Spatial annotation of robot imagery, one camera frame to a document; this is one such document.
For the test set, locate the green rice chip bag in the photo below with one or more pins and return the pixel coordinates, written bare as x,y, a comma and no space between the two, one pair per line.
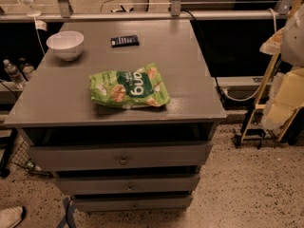
129,89

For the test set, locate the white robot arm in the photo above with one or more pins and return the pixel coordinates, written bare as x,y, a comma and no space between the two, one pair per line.
287,89

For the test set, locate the grey drawer cabinet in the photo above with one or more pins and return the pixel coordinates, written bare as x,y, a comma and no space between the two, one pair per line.
127,125

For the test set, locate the top grey drawer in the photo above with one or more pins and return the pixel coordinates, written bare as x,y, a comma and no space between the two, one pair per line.
88,157

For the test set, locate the grey drawer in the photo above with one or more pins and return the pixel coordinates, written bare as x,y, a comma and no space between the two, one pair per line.
88,157
128,184
133,203

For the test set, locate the middle grey drawer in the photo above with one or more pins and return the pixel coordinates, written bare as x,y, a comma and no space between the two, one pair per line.
128,184

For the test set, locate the white bowl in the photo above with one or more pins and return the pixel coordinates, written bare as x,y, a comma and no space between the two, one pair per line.
66,45

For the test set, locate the bottom grey drawer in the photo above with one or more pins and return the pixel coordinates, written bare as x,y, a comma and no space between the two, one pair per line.
133,203

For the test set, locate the clear plastic water bottle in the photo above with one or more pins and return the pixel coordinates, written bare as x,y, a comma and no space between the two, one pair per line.
15,74

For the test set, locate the white desk lamp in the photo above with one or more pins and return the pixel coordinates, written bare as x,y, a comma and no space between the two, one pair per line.
33,13

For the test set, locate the white shoe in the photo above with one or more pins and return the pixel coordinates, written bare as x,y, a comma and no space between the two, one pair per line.
11,217

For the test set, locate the metal railing frame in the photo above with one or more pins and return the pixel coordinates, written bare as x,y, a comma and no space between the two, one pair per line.
83,10

